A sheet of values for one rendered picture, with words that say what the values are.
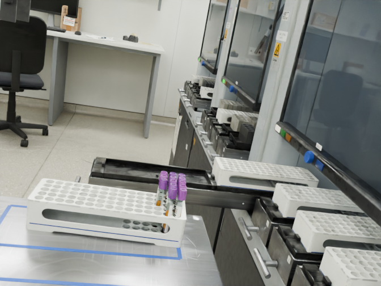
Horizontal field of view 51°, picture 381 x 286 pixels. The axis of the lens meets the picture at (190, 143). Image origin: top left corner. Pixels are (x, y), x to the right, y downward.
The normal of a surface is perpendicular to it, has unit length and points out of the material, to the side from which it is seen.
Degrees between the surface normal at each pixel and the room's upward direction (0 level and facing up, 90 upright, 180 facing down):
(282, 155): 90
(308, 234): 90
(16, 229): 0
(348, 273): 0
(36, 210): 90
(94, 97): 90
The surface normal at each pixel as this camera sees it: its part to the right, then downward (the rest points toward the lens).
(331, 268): -0.98, -0.13
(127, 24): 0.12, 0.32
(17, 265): 0.18, -0.94
